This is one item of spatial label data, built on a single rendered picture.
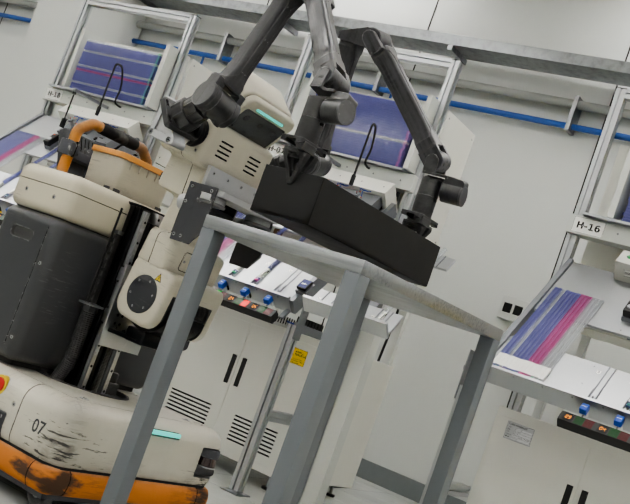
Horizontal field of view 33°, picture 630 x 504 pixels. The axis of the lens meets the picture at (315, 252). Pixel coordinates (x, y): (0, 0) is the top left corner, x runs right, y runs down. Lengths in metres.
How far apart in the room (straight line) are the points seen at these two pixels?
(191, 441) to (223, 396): 1.39
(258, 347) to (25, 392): 1.69
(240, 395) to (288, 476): 2.15
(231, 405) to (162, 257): 1.59
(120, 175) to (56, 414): 0.74
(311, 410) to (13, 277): 1.10
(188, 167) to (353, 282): 0.88
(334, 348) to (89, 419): 0.77
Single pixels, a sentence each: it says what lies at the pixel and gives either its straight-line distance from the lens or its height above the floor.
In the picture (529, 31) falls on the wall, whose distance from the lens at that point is 6.07.
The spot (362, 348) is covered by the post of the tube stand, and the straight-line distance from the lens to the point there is 3.75.
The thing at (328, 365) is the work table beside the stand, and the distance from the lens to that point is 2.09.
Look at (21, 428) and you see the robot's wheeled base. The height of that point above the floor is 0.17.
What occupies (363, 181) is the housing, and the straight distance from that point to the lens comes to 4.31.
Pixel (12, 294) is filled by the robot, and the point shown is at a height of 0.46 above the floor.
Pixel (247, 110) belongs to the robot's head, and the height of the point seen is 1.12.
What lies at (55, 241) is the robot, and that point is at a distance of 2.84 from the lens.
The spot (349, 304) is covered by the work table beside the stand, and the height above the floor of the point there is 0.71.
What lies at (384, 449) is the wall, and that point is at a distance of 5.74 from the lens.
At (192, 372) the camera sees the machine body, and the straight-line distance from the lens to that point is 4.40.
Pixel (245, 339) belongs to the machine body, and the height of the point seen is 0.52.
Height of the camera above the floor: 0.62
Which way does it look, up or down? 4 degrees up
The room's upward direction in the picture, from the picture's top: 20 degrees clockwise
